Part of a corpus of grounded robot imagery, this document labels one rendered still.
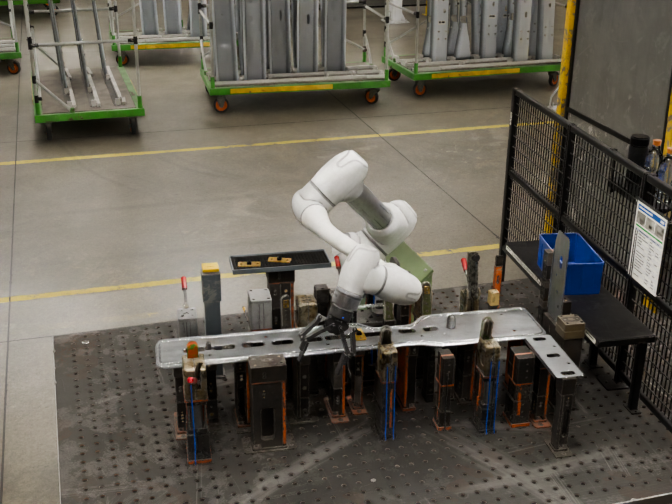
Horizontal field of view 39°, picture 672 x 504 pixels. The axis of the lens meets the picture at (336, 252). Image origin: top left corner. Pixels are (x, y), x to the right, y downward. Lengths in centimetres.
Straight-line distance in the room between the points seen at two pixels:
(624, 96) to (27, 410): 364
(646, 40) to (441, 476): 308
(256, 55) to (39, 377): 562
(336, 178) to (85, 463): 131
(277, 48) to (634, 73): 549
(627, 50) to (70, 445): 374
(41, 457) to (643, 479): 267
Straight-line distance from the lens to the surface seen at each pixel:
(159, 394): 369
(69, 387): 380
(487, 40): 1136
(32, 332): 579
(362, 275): 303
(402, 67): 1094
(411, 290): 312
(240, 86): 1002
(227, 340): 339
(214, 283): 357
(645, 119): 560
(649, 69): 555
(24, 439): 484
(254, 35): 1015
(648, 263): 356
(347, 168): 349
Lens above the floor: 261
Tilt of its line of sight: 23 degrees down
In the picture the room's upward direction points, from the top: 1 degrees clockwise
